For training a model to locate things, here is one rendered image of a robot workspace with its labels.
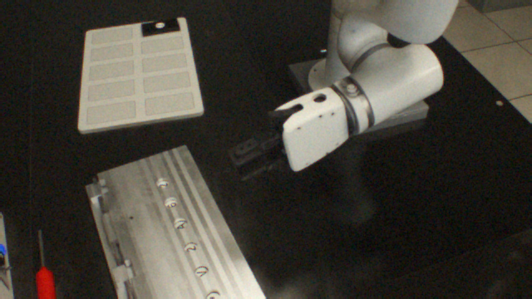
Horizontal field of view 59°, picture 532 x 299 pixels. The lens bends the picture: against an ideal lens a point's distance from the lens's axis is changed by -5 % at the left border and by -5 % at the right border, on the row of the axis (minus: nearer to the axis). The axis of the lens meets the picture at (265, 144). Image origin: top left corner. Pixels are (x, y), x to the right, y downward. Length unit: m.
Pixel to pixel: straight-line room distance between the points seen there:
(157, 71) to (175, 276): 0.57
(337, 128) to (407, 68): 0.13
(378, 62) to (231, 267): 0.38
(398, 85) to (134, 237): 0.48
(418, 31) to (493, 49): 2.58
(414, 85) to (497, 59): 2.38
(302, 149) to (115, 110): 0.53
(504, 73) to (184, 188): 2.38
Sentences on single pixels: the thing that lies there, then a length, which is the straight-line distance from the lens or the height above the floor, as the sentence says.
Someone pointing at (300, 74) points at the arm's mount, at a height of 0.93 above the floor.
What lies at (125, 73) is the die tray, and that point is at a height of 0.91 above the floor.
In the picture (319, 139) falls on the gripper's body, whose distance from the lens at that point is 0.71.
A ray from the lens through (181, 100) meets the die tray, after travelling 1.10.
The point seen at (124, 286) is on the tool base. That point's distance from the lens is 0.81.
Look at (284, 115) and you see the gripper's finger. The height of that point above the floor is 1.16.
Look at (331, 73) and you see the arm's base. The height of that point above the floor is 0.98.
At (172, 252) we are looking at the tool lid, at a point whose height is 0.94.
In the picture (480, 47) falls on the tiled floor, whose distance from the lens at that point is 3.17.
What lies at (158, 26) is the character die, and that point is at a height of 0.92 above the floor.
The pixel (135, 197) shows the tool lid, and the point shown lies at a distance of 0.89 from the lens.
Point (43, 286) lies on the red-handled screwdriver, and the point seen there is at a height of 0.93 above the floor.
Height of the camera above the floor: 1.61
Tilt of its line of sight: 45 degrees down
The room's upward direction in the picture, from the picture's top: straight up
